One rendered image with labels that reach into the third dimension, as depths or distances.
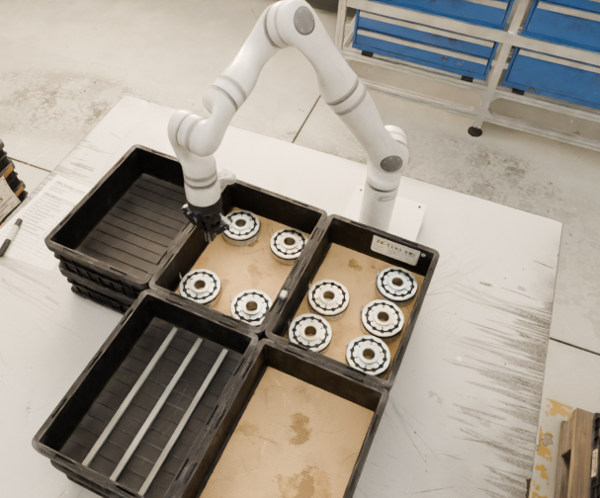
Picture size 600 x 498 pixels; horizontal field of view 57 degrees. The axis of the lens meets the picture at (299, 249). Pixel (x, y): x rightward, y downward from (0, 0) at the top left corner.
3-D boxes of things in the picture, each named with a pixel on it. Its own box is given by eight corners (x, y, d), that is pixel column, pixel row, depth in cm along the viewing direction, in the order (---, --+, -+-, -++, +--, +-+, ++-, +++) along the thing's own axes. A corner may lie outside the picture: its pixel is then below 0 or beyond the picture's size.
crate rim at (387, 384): (329, 217, 145) (330, 211, 143) (439, 257, 139) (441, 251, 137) (262, 340, 123) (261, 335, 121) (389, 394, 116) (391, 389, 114)
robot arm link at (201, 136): (199, 147, 100) (243, 94, 104) (163, 127, 103) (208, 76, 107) (210, 168, 106) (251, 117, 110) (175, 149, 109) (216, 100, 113)
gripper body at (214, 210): (177, 197, 118) (182, 224, 125) (212, 209, 116) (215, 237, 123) (195, 174, 122) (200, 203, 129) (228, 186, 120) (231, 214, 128)
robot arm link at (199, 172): (170, 175, 115) (203, 194, 112) (158, 117, 103) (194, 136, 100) (193, 157, 119) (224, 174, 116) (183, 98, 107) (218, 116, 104)
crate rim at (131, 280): (136, 148, 158) (134, 141, 157) (228, 181, 152) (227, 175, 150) (43, 248, 136) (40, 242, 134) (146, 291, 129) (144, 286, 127)
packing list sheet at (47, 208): (52, 173, 180) (51, 172, 179) (114, 194, 175) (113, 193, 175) (-18, 247, 161) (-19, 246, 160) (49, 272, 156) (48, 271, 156)
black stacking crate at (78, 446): (154, 313, 137) (145, 289, 128) (261, 360, 130) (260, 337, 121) (48, 463, 114) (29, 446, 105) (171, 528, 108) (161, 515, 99)
